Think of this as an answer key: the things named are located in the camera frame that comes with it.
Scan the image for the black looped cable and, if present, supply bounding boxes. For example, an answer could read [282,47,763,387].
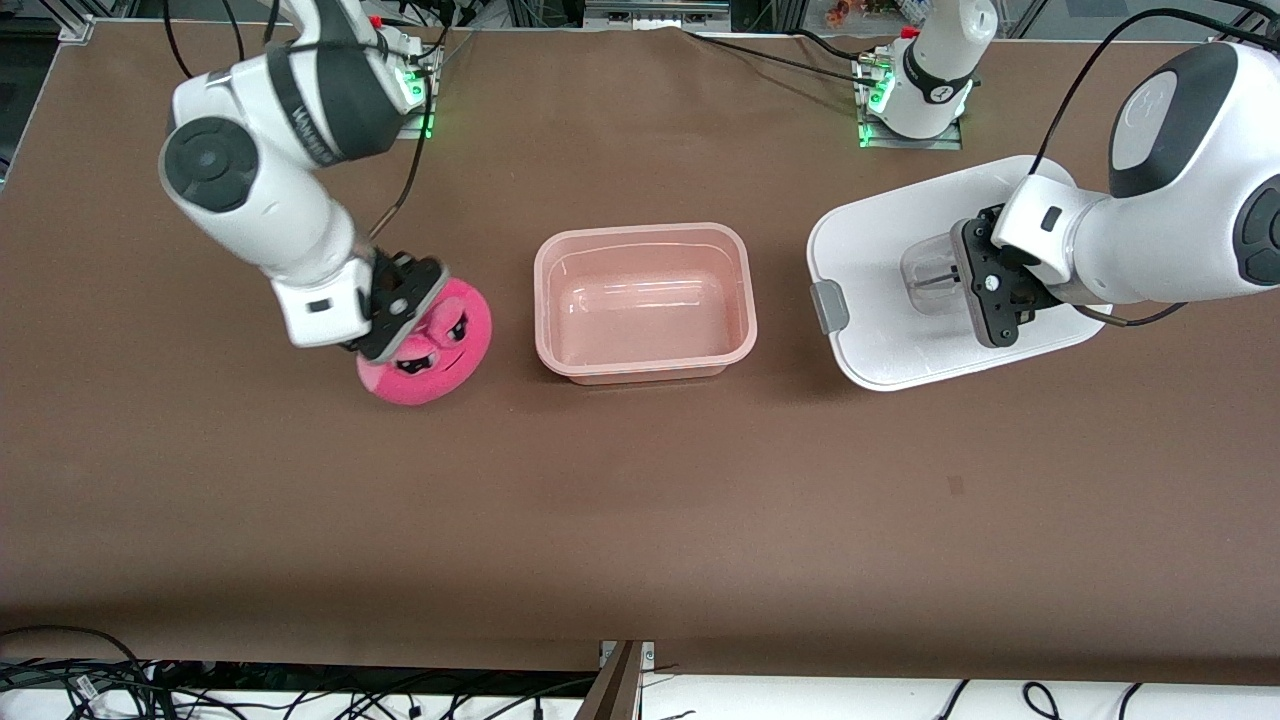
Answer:
[0,625,153,701]

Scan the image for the short black table cable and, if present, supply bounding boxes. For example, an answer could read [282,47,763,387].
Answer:
[790,28,873,65]

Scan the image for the colourful background items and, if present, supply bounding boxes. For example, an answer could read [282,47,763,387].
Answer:
[825,0,901,28]

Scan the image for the pink plastic box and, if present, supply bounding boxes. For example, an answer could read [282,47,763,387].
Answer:
[533,222,759,386]

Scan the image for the brown table cover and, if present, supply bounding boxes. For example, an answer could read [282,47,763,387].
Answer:
[0,20,1280,686]

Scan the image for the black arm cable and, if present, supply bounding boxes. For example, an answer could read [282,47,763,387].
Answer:
[1030,0,1280,328]
[163,0,451,241]

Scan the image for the aluminium frame bar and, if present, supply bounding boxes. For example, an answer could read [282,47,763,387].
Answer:
[583,0,733,33]

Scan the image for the pink plush toy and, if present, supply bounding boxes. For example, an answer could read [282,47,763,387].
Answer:
[356,277,494,407]

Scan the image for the brown wooden post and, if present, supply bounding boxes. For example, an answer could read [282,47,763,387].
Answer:
[575,640,646,720]

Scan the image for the long black table cable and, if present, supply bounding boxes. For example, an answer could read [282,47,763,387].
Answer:
[683,28,876,83]

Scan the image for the black cable tangle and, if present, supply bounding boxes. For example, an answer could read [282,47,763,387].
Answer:
[0,655,601,720]

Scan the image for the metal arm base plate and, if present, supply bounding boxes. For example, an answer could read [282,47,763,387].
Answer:
[858,48,963,151]
[390,40,443,141]

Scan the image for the black base cable bundle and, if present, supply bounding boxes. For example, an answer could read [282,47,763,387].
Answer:
[380,0,483,76]

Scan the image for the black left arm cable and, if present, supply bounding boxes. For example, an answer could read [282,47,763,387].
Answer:
[1030,0,1280,328]

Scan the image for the white box lid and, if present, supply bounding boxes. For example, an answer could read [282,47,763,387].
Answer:
[806,155,1113,392]

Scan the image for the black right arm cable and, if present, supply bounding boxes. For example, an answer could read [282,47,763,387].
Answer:
[163,0,451,241]

